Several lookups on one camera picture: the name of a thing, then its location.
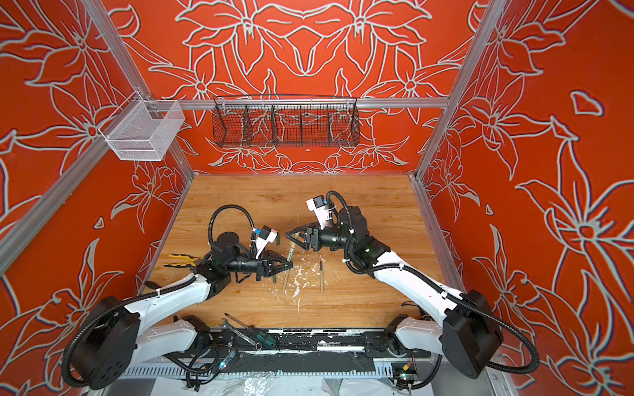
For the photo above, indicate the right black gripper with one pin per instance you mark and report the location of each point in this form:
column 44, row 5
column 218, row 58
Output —
column 296, row 230

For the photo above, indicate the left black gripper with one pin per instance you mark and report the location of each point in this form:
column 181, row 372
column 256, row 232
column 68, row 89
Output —
column 262, row 265

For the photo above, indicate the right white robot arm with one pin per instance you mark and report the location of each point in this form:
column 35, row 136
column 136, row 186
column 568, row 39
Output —
column 462, row 330

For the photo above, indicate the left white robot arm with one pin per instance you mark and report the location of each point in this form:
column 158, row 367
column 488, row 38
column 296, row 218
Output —
column 120, row 333

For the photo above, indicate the yellow black pliers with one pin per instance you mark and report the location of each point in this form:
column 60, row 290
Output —
column 182, row 261

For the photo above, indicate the silver wrench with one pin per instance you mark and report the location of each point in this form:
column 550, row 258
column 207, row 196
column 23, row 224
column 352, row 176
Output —
column 241, row 334

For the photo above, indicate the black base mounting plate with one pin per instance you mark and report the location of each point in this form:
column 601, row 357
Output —
column 369, row 342

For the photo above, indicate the small green circuit board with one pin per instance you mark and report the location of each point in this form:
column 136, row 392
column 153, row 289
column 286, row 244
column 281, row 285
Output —
column 406, row 374

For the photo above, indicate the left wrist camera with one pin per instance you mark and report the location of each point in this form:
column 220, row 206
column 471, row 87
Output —
column 263, row 237

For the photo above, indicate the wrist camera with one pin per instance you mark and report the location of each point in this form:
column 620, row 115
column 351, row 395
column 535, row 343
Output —
column 263, row 237
column 322, row 210

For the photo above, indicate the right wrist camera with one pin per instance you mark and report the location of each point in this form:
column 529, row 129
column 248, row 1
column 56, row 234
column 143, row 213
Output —
column 322, row 210

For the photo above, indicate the green handled screwdriver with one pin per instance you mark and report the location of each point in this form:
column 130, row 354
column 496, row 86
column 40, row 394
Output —
column 267, row 340

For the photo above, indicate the black wire mesh basket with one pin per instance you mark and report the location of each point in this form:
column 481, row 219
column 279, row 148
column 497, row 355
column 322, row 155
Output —
column 291, row 121

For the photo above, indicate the white slotted cable duct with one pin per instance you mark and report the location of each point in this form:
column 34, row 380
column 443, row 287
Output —
column 156, row 370

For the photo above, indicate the white wire mesh basket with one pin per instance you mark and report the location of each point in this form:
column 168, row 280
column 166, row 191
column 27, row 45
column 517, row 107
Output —
column 137, row 133

